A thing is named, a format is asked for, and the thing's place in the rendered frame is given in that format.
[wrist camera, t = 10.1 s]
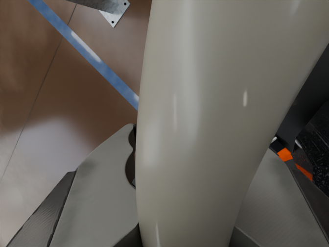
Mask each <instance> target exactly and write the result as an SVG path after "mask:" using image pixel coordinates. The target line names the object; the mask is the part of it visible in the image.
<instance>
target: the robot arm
mask: <svg viewBox="0 0 329 247"><path fill-rule="evenodd" d="M136 134H137V127H136V124H132V123H129V124H127V125H125V126H124V127H123V128H121V129H120V130H119V131H117V132H116V133H115V134H113V135H112V136H111V137H109V138H108V139H107V140H106V141H104V142H103V143H102V144H100V145H99V146H98V147H97V148H95V149H94V150H93V151H92V152H91V153H90V154H89V155H88V156H87V157H86V158H85V159H84V160H83V161H82V162H81V164H80V165H79V166H78V167H77V169H76V170H75V171H73V172H67V173H66V174H65V176H64V177H63V178H62V179H61V180H60V181H59V183H58V184H57V185H56V186H55V187H54V189H53V190H52V191H51V192H50V193H49V195H48V196H47V197H46V198H45V199H44V201H43V202H42V203H41V204H40V205H39V206H38V208H37V209H36V210H35V211H34V212H33V214H32V215H31V216H30V217H29V218H28V220H27V221H26V222H25V223H24V224H23V225H22V227H21V228H20V229H19V230H18V232H17V233H16V234H15V235H14V237H13V238H12V239H11V240H10V242H9V243H8V244H7V246H6V247H143V246H142V241H141V234H140V228H139V221H138V213H137V202H136V190H135V189H134V188H133V187H132V186H131V184H132V182H133V180H134V178H135V159H134V153H135V151H136ZM229 247H329V197H328V196H327V195H325V194H324V193H323V192H322V191H321V190H320V189H319V188H318V187H317V186H316V185H315V184H314V183H313V182H312V181H311V180H310V179H309V178H308V177H307V176H306V175H305V174H304V173H302V172H301V171H300V170H299V169H291V168H289V167H288V166H287V165H286V164H285V163H284V162H283V161H282V160H281V159H280V158H279V157H278V156H277V155H276V154H275V153H274V152H273V151H272V150H270V149H269V148H268V150H267V151H266V153H265V155H264V157H263V159H262V161H261V163H260V165H259V167H258V170H257V172H256V174H255V176H254V178H253V180H252V182H251V184H250V187H249V189H248V191H247V193H246V196H245V198H244V200H243V203H242V205H241V208H240V210H239V213H238V216H237V219H236V222H235V225H234V228H233V232H232V236H231V239H230V243H229Z"/></svg>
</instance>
